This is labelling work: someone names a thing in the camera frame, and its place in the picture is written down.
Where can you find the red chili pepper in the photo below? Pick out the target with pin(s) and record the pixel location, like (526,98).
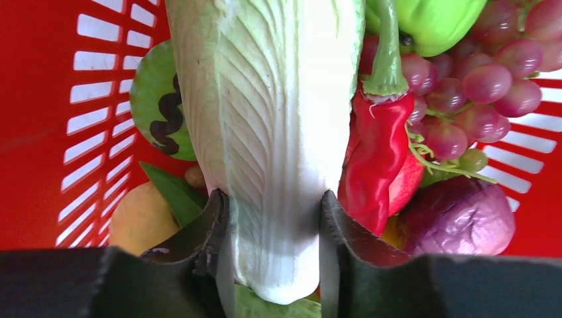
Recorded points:
(382,104)

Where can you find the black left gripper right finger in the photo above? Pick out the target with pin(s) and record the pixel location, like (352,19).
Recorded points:
(357,269)

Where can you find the pale green napa cabbage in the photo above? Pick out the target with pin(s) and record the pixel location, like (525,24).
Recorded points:
(266,89)

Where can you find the light green lettuce head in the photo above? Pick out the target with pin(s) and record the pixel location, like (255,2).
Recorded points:
(249,305)

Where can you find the dark green leaf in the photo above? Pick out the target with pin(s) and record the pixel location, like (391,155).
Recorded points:
(185,201)

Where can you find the purple red cabbage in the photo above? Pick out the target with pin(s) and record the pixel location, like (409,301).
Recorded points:
(457,216)

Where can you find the red plastic basket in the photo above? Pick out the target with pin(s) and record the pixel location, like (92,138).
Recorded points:
(70,150)

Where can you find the orange yellow fruit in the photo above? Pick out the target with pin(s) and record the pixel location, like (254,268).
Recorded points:
(141,220)

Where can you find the purple red grape bunch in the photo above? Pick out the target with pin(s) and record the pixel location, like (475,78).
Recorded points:
(507,22)

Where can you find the green bell pepper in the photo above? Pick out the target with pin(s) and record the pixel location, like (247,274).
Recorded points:
(427,28)

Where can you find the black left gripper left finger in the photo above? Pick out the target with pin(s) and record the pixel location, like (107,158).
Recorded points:
(203,286)

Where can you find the green striped watermelon slice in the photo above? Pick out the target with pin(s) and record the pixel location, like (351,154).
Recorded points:
(156,104)

